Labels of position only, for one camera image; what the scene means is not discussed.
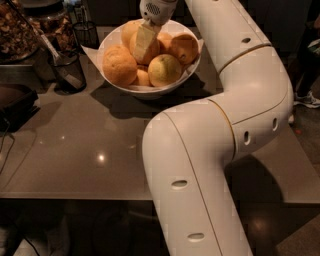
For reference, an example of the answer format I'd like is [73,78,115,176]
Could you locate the dark brown device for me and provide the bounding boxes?
[0,84,38,132]

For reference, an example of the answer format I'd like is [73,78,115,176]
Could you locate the large left orange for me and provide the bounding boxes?
[102,44,137,87]

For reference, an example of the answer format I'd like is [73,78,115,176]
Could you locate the small lower orange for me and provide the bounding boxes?
[133,65,151,86]

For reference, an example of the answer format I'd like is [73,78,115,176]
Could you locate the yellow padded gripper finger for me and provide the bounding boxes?
[133,20,161,60]

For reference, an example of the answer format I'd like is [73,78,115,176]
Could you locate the white ceramic bowl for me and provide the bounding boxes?
[90,19,203,99]

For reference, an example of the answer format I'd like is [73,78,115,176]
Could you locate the black mesh cup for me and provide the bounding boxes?
[73,21,100,49]
[48,50,86,94]

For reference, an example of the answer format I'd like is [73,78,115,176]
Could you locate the large glass nut jar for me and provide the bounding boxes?
[0,0,38,64]

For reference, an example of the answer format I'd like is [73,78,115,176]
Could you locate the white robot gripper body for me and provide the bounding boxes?
[139,0,178,26]

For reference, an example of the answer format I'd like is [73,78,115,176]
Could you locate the yellow-green citrus fruit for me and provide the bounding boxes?
[148,54,182,87]

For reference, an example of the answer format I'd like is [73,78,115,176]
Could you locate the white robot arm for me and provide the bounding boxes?
[142,0,293,256]

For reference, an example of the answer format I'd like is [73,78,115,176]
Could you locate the far black mesh cup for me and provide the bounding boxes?
[73,21,100,49]

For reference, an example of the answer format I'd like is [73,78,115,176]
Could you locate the thin black cable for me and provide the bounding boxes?
[0,117,17,176]

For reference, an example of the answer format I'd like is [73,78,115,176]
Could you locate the white sneaker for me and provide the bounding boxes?
[294,91,320,109]

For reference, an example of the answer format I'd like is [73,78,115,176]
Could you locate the near black mesh cup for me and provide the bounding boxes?
[48,50,86,94]

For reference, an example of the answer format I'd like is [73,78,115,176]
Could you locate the metal serving tongs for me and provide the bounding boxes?
[6,0,83,90]

